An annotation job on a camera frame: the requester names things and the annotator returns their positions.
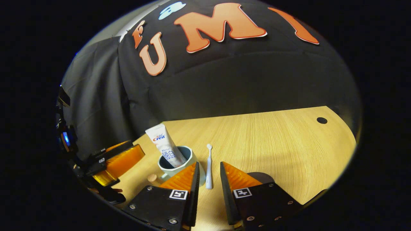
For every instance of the white toothbrush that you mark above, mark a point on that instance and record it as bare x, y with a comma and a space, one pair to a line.
209, 173

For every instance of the dark round coaster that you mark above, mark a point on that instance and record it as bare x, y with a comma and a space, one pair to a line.
263, 177

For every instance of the black backdrop cloth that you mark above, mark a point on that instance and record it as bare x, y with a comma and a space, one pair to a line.
240, 80

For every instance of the dark grey side curtain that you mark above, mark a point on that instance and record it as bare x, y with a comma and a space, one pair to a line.
96, 96

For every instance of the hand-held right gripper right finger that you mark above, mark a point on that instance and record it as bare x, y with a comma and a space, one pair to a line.
257, 202

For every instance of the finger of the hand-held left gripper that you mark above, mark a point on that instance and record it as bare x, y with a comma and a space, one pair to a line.
112, 150
123, 160

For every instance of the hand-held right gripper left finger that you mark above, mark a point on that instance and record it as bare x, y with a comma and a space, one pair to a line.
160, 202

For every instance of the white toothpaste tube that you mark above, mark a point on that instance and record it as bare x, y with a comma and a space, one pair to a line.
160, 141

